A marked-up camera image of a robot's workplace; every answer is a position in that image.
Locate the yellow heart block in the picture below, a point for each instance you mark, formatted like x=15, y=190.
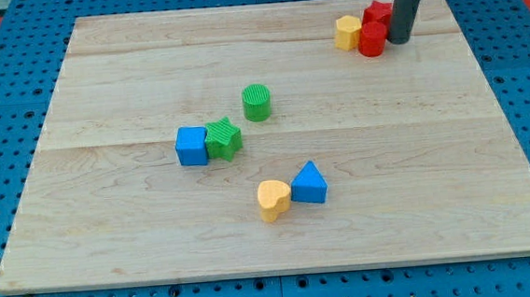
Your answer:
x=274, y=198

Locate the yellow hexagon block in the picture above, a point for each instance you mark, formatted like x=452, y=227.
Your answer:
x=347, y=32

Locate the green star block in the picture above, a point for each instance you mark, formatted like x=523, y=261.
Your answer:
x=222, y=139

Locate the green cylinder block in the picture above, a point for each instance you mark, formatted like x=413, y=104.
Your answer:
x=256, y=99

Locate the blue triangle block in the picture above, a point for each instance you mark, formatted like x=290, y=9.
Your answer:
x=309, y=186

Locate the blue cube block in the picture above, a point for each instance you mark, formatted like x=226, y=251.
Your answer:
x=190, y=146

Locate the light wooden board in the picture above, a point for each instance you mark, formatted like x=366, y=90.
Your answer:
x=421, y=164

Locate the red cylinder block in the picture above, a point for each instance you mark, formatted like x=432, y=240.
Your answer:
x=372, y=39

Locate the red star block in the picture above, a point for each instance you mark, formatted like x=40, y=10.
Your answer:
x=378, y=11

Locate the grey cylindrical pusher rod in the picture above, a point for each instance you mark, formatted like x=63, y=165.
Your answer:
x=402, y=20

